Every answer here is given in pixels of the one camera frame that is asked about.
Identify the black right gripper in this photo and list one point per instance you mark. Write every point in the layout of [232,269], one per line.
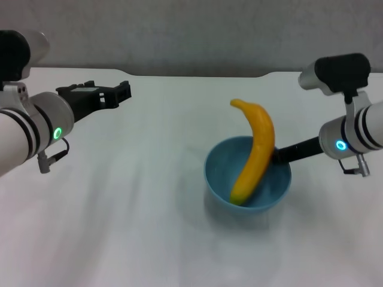
[302,151]

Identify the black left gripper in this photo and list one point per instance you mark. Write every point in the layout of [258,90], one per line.
[83,98]

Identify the yellow banana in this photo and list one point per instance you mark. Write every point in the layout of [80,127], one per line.
[260,140]

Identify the blue bowl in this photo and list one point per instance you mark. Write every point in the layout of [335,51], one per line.
[221,170]

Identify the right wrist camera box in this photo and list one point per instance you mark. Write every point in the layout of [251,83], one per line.
[338,71]

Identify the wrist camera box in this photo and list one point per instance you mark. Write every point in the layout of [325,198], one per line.
[338,71]
[15,53]

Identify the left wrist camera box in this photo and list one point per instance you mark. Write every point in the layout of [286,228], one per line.
[15,53]

